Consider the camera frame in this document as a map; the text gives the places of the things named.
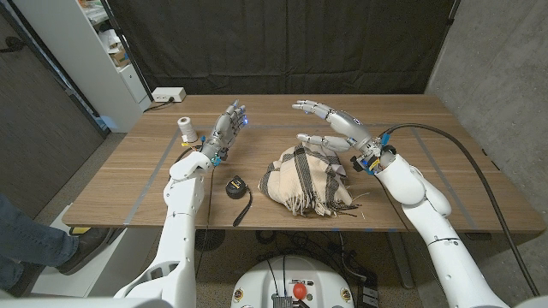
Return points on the black floor power strip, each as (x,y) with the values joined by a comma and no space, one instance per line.
(368,291)

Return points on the grey tape strip on table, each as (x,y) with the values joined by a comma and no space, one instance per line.
(147,184)
(445,184)

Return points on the white thread spool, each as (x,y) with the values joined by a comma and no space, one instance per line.
(187,128)

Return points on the cardboard box on shelf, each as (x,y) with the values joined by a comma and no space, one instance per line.
(120,57)

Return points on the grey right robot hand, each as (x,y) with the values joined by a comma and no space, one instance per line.
(351,128)

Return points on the white power strip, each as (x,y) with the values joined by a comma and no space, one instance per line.
(168,94)

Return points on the white robot torso base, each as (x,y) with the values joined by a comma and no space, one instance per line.
(265,282)

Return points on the red emergency stop button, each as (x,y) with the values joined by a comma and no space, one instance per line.
(299,291)

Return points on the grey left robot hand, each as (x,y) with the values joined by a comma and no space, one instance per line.
(222,132)

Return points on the dark wooden door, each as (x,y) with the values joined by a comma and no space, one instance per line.
(38,128)

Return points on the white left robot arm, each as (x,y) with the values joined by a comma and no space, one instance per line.
(180,239)

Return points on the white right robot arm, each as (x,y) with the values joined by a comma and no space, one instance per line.
(402,181)

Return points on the white storage cabinet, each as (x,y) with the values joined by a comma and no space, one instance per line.
(81,64)

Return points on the black fabric backdrop curtain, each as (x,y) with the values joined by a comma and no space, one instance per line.
(278,43)

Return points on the cream scarf with dark stripes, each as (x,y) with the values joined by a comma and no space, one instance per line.
(299,179)

